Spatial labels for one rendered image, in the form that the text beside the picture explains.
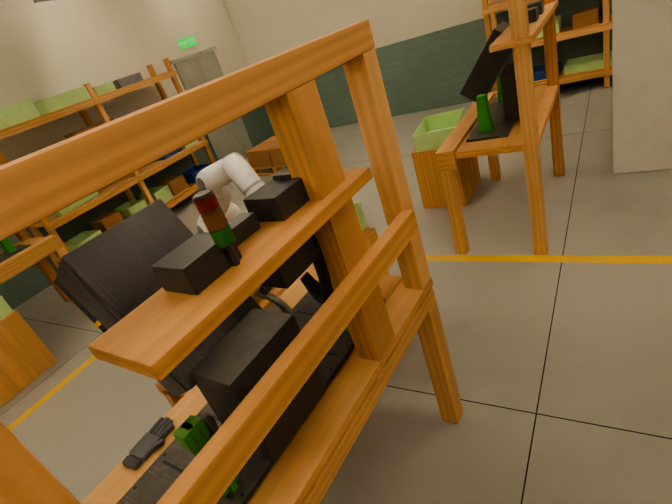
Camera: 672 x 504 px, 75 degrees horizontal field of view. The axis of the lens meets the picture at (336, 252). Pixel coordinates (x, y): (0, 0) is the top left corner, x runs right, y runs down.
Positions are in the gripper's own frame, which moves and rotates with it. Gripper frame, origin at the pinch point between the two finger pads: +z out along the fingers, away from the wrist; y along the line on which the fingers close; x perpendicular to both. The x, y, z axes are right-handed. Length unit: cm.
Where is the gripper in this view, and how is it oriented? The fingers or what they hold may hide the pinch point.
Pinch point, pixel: (264, 291)
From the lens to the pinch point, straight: 159.0
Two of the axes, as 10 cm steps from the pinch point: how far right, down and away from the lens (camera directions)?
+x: 8.8, 4.8, 0.1
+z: -4.0, 7.5, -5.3
